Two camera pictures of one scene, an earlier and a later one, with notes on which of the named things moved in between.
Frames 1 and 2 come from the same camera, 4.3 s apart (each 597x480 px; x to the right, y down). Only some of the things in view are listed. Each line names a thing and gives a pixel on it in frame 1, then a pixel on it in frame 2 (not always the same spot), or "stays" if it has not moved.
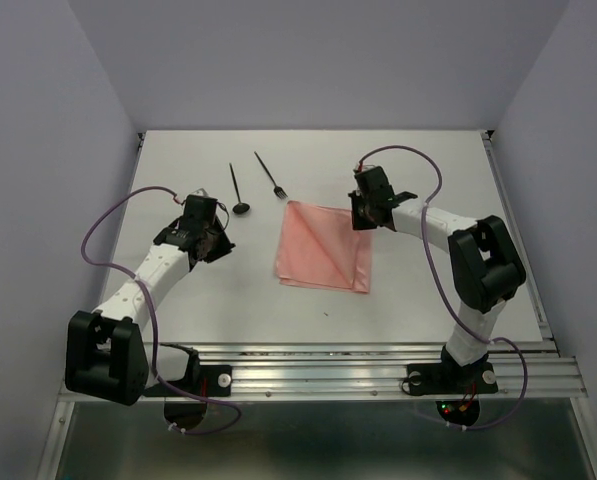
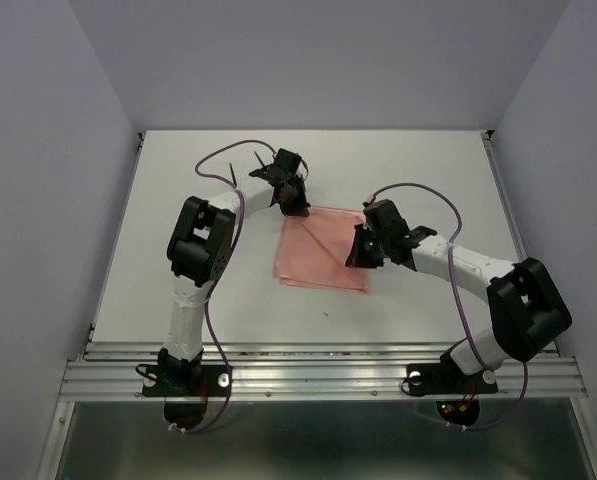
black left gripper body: (219, 244) to (295, 201)
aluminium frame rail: (301, 371) stays
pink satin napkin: (319, 247) stays
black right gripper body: (361, 217) to (368, 250)
